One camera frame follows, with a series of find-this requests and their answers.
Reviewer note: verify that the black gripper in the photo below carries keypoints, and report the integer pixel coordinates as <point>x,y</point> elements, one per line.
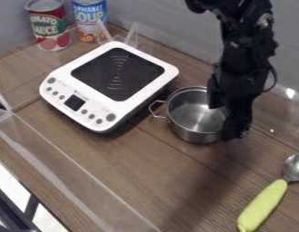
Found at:
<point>234,86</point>

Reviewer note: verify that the silver pot with handles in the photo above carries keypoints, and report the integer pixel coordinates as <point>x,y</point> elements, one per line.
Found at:
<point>194,121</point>

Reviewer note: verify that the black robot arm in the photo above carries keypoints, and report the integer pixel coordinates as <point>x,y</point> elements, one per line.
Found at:
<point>246,26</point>

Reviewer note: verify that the white and black induction stove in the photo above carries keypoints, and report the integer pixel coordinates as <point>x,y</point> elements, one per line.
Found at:
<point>106,85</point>

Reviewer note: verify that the alphabet soup can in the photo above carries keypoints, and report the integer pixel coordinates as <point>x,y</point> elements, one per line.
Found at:
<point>90,11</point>

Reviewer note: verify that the tomato sauce can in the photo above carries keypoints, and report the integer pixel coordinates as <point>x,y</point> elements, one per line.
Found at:
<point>50,24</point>

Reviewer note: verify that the spoon with green handle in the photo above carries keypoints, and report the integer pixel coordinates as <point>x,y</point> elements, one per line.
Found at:
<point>264,203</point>

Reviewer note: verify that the clear acrylic corner bracket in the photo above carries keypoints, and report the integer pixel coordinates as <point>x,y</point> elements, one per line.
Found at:
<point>130,37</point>

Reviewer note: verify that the black metal frame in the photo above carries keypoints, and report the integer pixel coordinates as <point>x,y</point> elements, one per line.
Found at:
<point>13,220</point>

